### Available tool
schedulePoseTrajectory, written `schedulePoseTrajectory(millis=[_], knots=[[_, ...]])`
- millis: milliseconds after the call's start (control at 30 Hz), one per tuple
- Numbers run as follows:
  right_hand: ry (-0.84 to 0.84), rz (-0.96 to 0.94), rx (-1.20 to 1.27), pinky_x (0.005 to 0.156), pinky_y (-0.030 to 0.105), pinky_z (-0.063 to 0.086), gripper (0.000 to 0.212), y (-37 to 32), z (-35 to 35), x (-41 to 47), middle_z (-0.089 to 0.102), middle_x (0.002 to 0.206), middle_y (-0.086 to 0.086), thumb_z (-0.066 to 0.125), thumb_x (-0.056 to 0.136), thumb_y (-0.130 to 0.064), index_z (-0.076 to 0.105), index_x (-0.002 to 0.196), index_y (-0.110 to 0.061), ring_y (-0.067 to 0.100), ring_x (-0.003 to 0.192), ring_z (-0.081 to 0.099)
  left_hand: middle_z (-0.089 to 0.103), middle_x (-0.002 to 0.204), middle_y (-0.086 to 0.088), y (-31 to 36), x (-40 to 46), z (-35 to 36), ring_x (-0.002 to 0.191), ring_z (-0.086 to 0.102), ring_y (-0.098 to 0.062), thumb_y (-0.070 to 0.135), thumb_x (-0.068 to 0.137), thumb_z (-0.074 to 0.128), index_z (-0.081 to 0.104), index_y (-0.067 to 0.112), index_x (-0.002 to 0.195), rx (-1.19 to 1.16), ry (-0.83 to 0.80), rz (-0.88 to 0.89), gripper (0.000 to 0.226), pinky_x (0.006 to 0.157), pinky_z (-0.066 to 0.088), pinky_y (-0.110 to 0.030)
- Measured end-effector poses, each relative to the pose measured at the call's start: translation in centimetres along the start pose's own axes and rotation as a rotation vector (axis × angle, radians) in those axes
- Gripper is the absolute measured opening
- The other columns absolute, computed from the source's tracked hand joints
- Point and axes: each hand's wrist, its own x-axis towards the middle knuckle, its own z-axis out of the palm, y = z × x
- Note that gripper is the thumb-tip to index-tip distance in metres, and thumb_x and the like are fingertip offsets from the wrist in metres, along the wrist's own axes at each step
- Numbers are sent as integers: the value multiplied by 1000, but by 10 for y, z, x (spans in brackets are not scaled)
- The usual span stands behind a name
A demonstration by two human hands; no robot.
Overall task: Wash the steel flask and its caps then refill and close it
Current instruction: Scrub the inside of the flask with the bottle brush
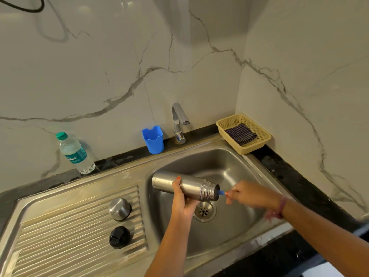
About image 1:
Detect person's right hand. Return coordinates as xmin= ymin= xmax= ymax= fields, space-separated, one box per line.
xmin=224 ymin=180 xmax=284 ymax=211

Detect person's left hand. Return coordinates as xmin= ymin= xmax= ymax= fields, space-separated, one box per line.
xmin=171 ymin=176 xmax=200 ymax=220

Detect stainless steel flask body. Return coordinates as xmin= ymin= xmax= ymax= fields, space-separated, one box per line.
xmin=151 ymin=170 xmax=221 ymax=202

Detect steel cup cap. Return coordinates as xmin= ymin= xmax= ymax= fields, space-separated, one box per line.
xmin=108 ymin=197 xmax=132 ymax=222

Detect black stopper lid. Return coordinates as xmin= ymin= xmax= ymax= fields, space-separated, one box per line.
xmin=109 ymin=226 xmax=131 ymax=250

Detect person's left forearm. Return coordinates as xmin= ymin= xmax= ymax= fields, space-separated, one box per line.
xmin=144 ymin=215 xmax=196 ymax=277

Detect person's right forearm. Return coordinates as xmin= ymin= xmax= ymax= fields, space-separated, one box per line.
xmin=278 ymin=197 xmax=369 ymax=277

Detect clear plastic water bottle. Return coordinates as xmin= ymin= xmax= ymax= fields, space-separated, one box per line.
xmin=55 ymin=132 xmax=96 ymax=175

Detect yellow plastic basket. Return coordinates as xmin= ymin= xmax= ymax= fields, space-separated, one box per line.
xmin=215 ymin=113 xmax=272 ymax=155

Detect dark checked cloth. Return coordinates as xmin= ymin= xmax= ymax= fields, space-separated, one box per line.
xmin=224 ymin=123 xmax=258 ymax=146

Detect blue plastic brush holder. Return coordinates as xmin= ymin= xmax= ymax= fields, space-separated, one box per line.
xmin=141 ymin=125 xmax=165 ymax=155

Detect chrome faucet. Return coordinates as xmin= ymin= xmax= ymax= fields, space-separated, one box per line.
xmin=171 ymin=102 xmax=191 ymax=145

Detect stainless steel sink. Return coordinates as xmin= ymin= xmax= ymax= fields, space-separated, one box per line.
xmin=0 ymin=134 xmax=294 ymax=277

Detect pink thread bracelet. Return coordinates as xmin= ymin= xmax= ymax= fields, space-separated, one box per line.
xmin=265 ymin=196 xmax=289 ymax=221

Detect black cable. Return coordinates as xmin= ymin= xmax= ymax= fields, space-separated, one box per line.
xmin=0 ymin=0 xmax=45 ymax=13

